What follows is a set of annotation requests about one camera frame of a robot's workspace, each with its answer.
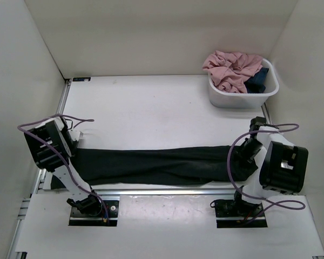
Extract white plastic basket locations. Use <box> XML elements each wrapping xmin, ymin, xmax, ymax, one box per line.
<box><xmin>208</xmin><ymin>58</ymin><xmax>280</xmax><ymax>110</ymax></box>

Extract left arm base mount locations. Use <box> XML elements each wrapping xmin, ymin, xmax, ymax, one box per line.
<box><xmin>67</xmin><ymin>195</ymin><xmax>119</xmax><ymax>227</ymax></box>

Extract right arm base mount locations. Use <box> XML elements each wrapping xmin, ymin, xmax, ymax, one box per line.
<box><xmin>210</xmin><ymin>199</ymin><xmax>268</xmax><ymax>229</ymax></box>

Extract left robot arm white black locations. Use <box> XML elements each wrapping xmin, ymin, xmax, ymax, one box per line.
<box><xmin>17</xmin><ymin>114</ymin><xmax>103</xmax><ymax>216</ymax></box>

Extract aluminium frame rail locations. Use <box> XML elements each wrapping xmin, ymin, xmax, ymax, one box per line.
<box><xmin>5</xmin><ymin>78</ymin><xmax>71</xmax><ymax>259</ymax></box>

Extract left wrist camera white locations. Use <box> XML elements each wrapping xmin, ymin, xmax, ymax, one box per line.
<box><xmin>69</xmin><ymin>130</ymin><xmax>83</xmax><ymax>141</ymax></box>

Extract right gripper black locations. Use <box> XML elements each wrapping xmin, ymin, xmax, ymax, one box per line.
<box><xmin>234</xmin><ymin>138</ymin><xmax>263</xmax><ymax>165</ymax></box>

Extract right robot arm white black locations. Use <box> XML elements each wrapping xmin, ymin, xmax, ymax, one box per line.
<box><xmin>232</xmin><ymin>117</ymin><xmax>308</xmax><ymax>216</ymax></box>

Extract black trousers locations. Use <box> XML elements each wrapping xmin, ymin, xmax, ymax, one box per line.
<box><xmin>50</xmin><ymin>145</ymin><xmax>260</xmax><ymax>189</ymax></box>

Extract navy blue garment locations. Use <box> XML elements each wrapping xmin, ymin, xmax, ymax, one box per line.
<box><xmin>244</xmin><ymin>67</ymin><xmax>269</xmax><ymax>94</ymax></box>

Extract pink crumpled garment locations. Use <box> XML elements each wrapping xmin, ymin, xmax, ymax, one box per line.
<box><xmin>202</xmin><ymin>50</ymin><xmax>263</xmax><ymax>93</ymax></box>

